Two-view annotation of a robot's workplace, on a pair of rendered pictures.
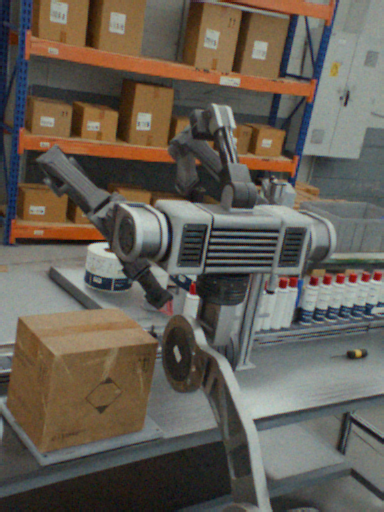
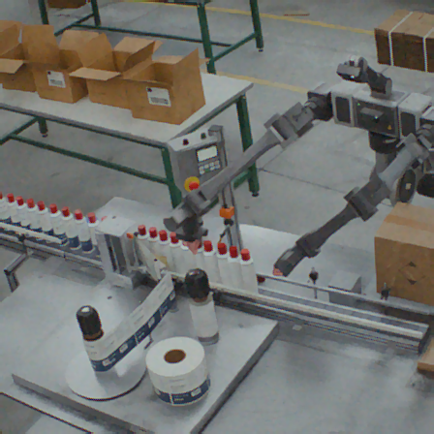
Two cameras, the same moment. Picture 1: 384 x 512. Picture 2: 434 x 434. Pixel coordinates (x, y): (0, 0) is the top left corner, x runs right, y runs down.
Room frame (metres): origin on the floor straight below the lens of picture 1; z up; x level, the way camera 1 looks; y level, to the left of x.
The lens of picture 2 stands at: (3.19, 2.58, 3.01)
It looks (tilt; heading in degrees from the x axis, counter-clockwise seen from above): 33 degrees down; 254
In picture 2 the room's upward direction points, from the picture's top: 10 degrees counter-clockwise
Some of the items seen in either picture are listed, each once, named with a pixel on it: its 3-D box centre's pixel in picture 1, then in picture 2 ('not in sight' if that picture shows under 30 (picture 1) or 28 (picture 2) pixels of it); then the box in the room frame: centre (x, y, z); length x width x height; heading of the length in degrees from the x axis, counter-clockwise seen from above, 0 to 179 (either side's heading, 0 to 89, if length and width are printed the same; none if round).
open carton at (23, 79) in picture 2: not in sight; (21, 61); (2.85, -3.03, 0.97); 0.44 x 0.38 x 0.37; 36
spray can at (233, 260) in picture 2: not in sight; (236, 269); (2.45, -0.06, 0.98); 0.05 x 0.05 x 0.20
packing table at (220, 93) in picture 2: not in sight; (92, 135); (2.51, -2.72, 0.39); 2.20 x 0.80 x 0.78; 121
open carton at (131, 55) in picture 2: not in sight; (119, 70); (2.32, -2.31, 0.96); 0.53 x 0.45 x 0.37; 33
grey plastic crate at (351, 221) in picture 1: (351, 226); not in sight; (4.60, -0.95, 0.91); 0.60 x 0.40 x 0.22; 124
